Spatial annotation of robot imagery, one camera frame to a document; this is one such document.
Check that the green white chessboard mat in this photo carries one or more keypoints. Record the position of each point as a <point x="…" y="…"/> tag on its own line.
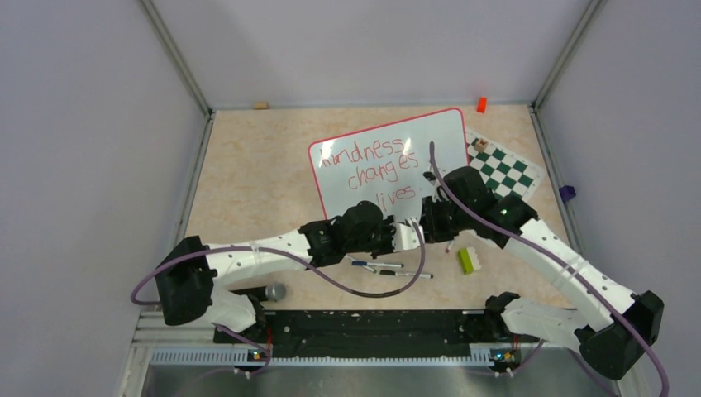
<point x="503" y="171"/>

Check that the lime green toy brick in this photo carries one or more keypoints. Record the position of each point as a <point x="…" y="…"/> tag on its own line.
<point x="468" y="260"/>

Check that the green-capped marker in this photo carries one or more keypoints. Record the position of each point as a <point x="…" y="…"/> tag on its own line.
<point x="365" y="265"/>

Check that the purple object at wall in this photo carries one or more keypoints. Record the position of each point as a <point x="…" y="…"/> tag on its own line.
<point x="567" y="193"/>

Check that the blue-capped marker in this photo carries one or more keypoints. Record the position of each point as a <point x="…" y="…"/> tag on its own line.
<point x="387" y="265"/>

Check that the black microphone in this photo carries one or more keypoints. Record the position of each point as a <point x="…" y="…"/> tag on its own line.
<point x="273" y="292"/>

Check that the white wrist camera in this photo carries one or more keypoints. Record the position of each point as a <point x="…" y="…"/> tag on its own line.
<point x="438" y="194"/>
<point x="406" y="236"/>

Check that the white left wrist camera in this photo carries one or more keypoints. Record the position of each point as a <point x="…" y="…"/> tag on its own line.
<point x="406" y="236"/>

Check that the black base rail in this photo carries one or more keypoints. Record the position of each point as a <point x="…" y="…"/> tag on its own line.
<point x="365" y="334"/>

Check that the black-capped marker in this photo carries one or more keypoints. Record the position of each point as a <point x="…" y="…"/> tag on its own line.
<point x="405" y="274"/>

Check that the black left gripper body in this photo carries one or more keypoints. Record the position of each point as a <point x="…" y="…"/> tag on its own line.
<point x="381" y="241"/>

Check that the wooden chess piece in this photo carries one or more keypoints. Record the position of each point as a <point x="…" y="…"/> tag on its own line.
<point x="481" y="145"/>

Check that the pink-framed whiteboard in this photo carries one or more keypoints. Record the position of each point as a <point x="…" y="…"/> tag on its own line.
<point x="386" y="164"/>

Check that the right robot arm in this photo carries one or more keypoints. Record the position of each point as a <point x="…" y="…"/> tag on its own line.
<point x="609" y="326"/>

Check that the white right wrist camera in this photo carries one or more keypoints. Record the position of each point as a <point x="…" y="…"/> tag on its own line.
<point x="438" y="194"/>

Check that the orange block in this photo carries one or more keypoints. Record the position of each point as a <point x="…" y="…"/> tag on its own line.
<point x="482" y="105"/>

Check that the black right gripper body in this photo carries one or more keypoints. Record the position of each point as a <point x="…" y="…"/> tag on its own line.
<point x="443" y="221"/>

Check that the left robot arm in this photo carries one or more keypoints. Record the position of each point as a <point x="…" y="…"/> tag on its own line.
<point x="193" y="280"/>

